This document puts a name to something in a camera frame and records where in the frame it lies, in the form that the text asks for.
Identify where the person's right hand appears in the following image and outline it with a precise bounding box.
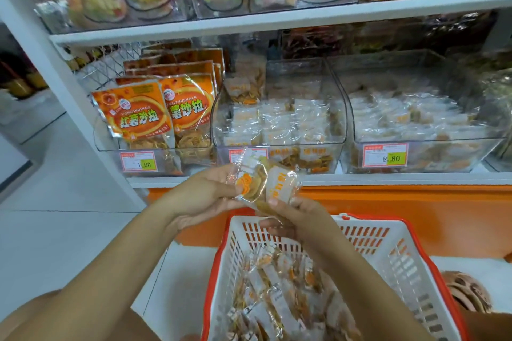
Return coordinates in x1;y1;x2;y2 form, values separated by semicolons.
260;197;347;263

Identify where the person's left forearm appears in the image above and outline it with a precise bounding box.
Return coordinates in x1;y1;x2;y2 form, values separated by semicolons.
8;203;198;341

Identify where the orange shelf base panel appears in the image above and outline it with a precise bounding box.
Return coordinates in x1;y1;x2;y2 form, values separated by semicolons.
148;185;512;259

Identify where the white wire mesh panel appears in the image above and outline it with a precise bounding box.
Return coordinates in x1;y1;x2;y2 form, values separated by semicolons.
68;41;149;94

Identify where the pile of small brown snacks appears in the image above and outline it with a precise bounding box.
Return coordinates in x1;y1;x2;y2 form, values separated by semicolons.
224;245;363;341

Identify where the white red-rimmed shopping basket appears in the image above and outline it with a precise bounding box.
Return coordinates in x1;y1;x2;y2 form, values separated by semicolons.
200;211;473;341

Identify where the background goods shelf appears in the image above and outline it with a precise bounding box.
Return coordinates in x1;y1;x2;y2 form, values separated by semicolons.
0;25;51;102

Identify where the white yellow price tag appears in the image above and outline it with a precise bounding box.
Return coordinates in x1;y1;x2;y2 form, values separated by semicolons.
228;145;271;164
362;142;411;170
120;150;159;174

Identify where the person's right forearm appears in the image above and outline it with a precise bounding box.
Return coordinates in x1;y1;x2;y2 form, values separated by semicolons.
310;235;438;341

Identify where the pink clog sandal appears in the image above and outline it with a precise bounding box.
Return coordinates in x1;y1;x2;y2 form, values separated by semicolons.
440;270;494;314

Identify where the white snack shelf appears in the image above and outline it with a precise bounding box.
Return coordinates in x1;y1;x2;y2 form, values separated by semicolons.
0;0;512;190

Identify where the person's right leg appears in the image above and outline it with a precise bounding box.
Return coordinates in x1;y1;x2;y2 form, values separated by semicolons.
460;308;512;341

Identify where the person's left hand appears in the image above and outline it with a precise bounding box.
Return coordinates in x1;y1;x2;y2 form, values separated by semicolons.
156;164;251;234

